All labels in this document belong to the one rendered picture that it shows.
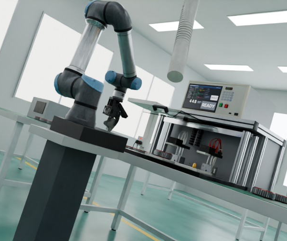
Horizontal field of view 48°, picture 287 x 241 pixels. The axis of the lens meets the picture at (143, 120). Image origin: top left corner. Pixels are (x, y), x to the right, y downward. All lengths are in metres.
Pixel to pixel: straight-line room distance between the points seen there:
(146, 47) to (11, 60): 3.23
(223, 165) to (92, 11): 1.14
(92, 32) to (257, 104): 1.03
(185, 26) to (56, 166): 2.42
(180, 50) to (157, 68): 4.80
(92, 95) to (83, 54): 0.24
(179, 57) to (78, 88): 1.88
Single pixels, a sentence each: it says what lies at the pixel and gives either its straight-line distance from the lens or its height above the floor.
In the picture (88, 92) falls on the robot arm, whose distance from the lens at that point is 1.54.
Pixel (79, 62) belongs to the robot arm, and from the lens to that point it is 1.67.
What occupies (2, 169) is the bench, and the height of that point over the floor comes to 0.29.
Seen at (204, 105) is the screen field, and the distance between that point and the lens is 2.03.
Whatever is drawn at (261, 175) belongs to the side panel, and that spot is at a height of 0.86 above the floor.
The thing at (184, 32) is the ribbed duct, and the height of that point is 2.07.
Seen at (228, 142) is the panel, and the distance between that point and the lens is 2.02.
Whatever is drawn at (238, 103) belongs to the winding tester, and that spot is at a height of 1.20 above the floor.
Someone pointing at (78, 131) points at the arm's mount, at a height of 0.78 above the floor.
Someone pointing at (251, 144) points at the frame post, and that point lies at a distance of 1.88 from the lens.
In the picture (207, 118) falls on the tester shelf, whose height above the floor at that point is 1.08.
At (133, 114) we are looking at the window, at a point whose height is 1.52.
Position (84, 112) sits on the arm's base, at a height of 0.88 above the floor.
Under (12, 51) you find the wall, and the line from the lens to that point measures 6.17.
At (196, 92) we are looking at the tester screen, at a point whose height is 1.24.
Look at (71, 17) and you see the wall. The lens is 6.72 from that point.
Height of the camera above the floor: 0.79
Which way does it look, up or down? 5 degrees up
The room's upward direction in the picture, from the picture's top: 18 degrees clockwise
